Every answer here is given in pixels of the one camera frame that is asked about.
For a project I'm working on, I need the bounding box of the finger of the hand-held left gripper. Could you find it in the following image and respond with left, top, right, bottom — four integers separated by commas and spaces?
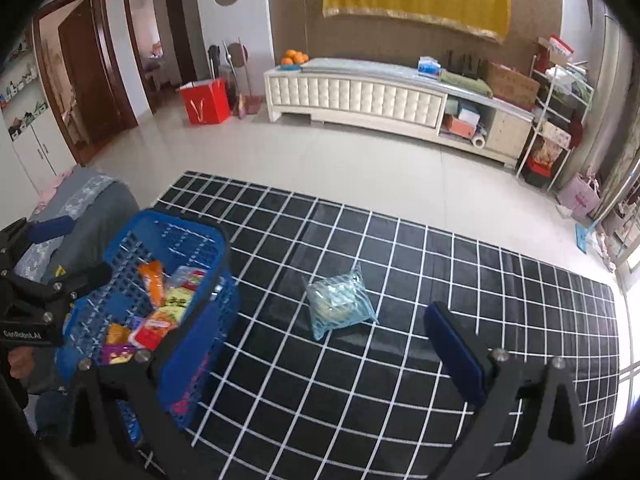
10, 261, 114, 307
0, 216, 74, 271

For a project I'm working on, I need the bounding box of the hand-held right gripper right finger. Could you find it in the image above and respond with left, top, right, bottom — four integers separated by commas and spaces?
424, 301, 593, 480

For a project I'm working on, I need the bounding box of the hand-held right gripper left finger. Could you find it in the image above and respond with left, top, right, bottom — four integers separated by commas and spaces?
65, 280, 236, 480

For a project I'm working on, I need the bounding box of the red yellow snack packet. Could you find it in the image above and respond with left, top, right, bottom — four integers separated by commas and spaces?
131, 287, 197, 352

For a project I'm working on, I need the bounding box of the orange cartoon snack packet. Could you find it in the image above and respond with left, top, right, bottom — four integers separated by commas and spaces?
105, 322, 132, 346

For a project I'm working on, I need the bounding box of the orange red snack packet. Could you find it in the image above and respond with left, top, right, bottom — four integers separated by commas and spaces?
138, 261, 167, 308

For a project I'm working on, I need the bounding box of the purple yellow snack packet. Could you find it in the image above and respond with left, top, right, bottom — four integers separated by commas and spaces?
100, 342, 137, 366

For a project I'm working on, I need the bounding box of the blue plastic basket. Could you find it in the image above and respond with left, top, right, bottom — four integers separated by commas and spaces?
55, 209, 241, 431

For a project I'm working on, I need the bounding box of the teal mesh-print snack packet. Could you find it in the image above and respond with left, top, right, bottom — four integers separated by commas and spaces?
303, 262, 379, 342

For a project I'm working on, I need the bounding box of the person's left hand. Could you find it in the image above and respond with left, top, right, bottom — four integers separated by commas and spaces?
11, 347, 41, 387

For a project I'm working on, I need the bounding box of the pale pink cloth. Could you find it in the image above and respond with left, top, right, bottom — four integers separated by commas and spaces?
35, 170, 73, 211

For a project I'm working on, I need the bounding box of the grey embroidered chair cover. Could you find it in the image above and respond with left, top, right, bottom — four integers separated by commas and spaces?
15, 167, 141, 396

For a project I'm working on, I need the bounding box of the black grid tablecloth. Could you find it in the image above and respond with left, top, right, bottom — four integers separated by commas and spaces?
135, 170, 621, 480

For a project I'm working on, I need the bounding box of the dark brown wooden door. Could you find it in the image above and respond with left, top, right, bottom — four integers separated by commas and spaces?
32, 0, 138, 166

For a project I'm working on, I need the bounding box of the pink gift bag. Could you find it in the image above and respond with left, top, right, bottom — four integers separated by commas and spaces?
557, 172, 601, 221

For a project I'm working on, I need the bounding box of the red gift bag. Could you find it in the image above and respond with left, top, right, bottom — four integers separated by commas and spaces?
179, 78, 232, 125

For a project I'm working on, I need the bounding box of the orange box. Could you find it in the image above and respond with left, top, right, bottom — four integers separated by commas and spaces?
444, 116, 476, 137

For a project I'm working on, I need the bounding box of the white metal rack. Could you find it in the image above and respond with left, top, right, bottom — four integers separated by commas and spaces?
517, 35, 596, 193

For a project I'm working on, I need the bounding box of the patterned beige curtain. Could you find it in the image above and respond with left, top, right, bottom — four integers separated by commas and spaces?
597, 85, 640, 231

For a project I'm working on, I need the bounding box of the green folded cloth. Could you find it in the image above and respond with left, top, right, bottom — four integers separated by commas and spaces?
440, 70, 493, 98

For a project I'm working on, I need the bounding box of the brown cardboard box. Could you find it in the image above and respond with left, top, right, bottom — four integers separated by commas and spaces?
484, 61, 542, 111

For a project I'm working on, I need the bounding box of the white padded tv cabinet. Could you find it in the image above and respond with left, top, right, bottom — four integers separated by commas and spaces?
263, 57, 536, 168

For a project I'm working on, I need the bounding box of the silver standing air conditioner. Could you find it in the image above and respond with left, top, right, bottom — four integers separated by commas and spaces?
582, 12, 626, 181

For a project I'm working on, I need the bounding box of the white wall cupboard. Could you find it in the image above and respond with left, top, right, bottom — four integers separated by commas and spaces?
0, 50, 58, 196

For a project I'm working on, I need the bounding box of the dark brown door frame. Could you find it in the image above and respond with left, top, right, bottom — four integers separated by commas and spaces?
121, 0, 198, 116

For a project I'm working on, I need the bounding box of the brown dustpan with handle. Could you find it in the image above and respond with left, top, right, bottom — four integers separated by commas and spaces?
234, 37, 261, 118

